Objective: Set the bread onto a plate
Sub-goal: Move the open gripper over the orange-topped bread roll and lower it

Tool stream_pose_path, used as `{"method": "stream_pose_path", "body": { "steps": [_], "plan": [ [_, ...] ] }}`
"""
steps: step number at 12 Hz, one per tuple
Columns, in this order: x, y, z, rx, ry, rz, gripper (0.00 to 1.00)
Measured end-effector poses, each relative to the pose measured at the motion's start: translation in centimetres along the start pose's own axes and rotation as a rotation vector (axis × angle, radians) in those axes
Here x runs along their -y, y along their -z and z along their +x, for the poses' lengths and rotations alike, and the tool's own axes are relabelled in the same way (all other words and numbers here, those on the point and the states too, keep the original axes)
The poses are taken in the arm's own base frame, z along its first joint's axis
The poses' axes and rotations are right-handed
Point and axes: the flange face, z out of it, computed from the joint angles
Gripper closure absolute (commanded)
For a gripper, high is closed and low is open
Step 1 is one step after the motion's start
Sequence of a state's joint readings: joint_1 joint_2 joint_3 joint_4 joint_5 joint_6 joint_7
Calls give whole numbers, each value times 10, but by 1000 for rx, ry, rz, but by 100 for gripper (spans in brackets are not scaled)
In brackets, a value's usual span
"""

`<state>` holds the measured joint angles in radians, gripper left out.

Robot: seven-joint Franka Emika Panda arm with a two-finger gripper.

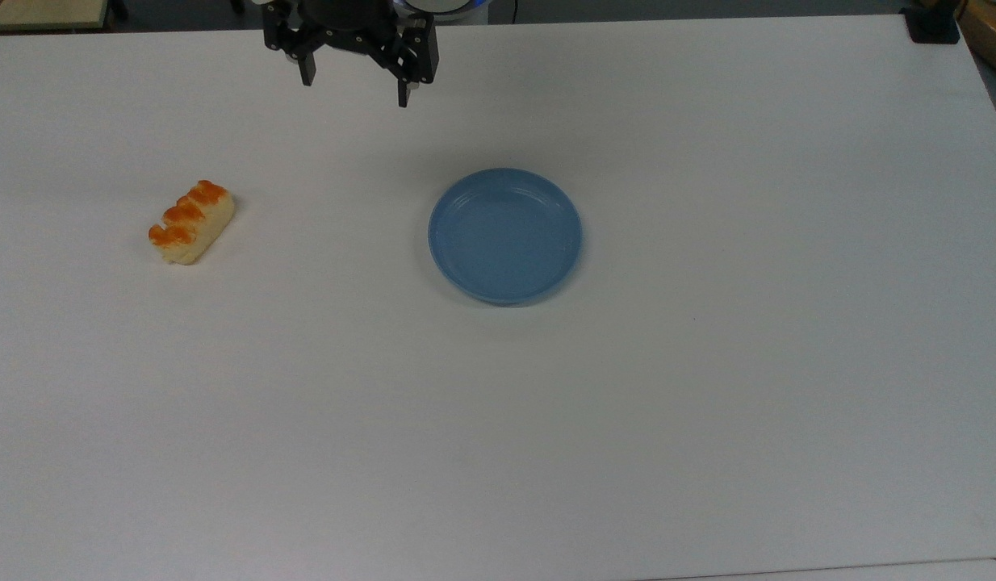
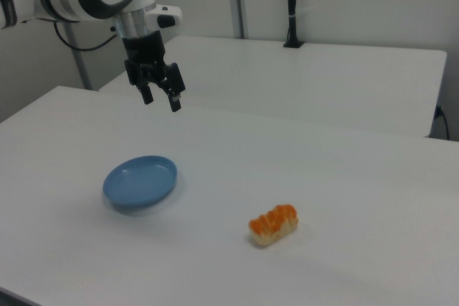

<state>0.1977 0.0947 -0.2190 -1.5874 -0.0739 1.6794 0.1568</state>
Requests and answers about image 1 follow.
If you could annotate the brown wooden furniture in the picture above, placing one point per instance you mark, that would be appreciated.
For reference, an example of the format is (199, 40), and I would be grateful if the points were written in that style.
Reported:
(994, 32)

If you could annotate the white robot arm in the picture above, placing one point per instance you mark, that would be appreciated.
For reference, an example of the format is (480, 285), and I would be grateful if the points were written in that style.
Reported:
(443, 6)

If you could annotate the beige board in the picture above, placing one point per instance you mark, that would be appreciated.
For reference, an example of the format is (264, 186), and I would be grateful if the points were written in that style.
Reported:
(46, 12)

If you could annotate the black table clamp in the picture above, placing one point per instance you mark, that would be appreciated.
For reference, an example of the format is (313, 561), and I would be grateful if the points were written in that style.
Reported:
(934, 28)

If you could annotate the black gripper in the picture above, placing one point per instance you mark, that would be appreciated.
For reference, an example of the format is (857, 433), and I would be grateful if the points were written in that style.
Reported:
(346, 22)

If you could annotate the blue round plate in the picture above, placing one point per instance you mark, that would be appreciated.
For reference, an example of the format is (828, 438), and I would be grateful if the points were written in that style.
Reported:
(506, 242)

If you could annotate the orange-topped bread loaf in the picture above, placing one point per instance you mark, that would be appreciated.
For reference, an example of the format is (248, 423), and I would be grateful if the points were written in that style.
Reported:
(191, 226)

